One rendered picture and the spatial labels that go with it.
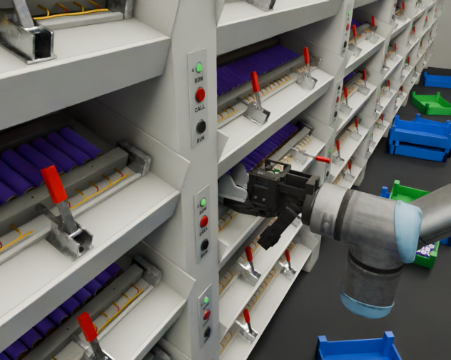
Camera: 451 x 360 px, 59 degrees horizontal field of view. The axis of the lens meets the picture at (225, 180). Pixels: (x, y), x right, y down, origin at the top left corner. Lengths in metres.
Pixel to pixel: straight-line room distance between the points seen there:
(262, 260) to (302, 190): 0.36
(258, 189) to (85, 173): 0.33
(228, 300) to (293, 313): 0.44
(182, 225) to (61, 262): 0.19
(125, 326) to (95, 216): 0.19
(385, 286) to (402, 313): 0.68
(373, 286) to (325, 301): 0.65
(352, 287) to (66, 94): 0.55
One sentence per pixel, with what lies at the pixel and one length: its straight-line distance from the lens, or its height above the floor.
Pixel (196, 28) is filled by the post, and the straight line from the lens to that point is 0.51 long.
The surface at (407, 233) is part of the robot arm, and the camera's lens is 0.66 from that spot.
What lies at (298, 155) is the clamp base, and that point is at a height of 0.51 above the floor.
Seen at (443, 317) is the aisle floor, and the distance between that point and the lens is 1.44.
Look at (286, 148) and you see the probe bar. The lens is 1.03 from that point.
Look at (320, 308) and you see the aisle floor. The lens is 1.33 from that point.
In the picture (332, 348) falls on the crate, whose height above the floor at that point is 0.03.
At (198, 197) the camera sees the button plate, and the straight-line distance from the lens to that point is 0.57.
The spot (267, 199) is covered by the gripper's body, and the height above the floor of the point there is 0.58.
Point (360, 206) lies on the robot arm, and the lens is 0.67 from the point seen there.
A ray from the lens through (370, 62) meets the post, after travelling 1.83.
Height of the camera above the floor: 0.94
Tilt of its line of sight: 28 degrees down
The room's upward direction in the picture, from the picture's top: straight up
